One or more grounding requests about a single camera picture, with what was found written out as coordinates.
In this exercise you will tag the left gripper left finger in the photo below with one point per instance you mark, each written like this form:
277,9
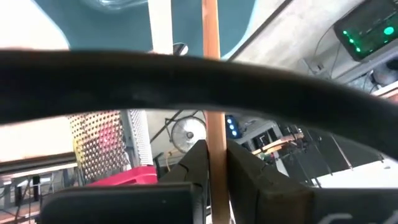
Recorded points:
124,205

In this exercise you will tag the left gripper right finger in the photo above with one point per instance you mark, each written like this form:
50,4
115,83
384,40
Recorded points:
280,205

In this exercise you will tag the wooden slotted spatula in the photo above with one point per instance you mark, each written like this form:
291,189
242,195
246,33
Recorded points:
216,140

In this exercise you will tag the device with blue lights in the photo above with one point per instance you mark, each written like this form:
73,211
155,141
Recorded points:
232,126

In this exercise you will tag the black round fan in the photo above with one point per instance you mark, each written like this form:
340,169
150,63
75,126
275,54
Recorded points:
188,134

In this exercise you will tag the teal plastic bin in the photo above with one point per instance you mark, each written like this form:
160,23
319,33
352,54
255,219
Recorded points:
109,31

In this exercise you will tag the dark device green lights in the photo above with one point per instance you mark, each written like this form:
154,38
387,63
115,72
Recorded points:
367,28

